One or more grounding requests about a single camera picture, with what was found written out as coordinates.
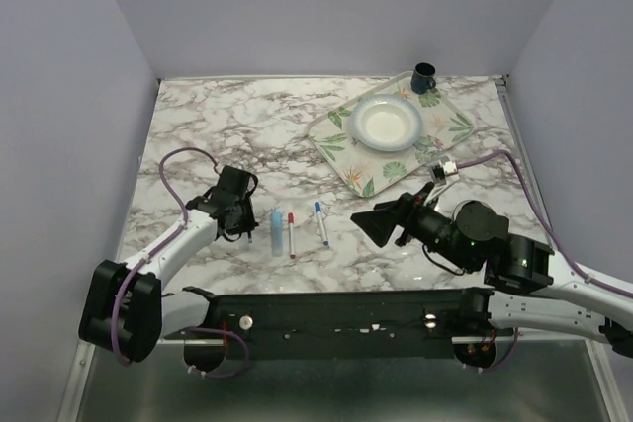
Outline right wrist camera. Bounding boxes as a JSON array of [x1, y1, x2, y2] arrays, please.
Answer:
[[424, 156, 459, 206]]

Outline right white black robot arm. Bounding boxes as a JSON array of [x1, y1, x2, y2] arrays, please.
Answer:
[[351, 193, 632, 357]]

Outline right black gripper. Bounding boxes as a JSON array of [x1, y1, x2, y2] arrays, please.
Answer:
[[350, 181, 475, 273]]

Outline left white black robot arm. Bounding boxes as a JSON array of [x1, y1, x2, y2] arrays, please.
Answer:
[[78, 166, 258, 363]]

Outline white marker pen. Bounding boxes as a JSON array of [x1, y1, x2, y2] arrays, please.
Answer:
[[315, 202, 329, 247]]

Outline dark blue mug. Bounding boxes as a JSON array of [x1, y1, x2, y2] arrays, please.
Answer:
[[410, 62, 436, 95]]

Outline floral serving tray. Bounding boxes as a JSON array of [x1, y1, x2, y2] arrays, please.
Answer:
[[307, 71, 475, 198]]

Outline aluminium frame rail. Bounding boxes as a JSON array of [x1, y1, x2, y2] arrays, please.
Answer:
[[495, 75, 632, 421]]

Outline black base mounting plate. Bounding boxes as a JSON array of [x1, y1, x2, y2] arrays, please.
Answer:
[[182, 288, 493, 361]]

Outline white blue rimmed bowl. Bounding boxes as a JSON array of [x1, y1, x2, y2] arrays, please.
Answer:
[[348, 94, 423, 152]]

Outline white red marker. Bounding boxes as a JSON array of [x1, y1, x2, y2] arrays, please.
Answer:
[[288, 212, 297, 259]]

